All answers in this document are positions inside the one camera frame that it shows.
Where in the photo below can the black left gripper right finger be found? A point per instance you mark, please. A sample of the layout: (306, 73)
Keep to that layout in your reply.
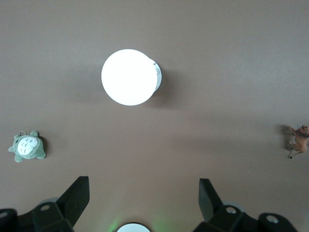
(212, 207)

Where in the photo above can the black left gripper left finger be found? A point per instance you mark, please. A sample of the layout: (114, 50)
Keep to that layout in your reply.
(67, 205)

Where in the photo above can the small brown plush toy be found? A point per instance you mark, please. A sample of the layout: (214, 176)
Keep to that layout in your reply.
(300, 142)

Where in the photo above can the green grey Totoro plush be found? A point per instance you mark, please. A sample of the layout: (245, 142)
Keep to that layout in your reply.
(27, 147)

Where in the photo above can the white round flat disc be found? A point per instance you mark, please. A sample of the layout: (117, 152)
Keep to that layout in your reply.
(128, 77)

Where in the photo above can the white round container with label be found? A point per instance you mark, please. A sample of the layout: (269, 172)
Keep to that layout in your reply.
(159, 75)

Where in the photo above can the brown table cover mat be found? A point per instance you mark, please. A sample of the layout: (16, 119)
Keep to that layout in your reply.
(217, 48)

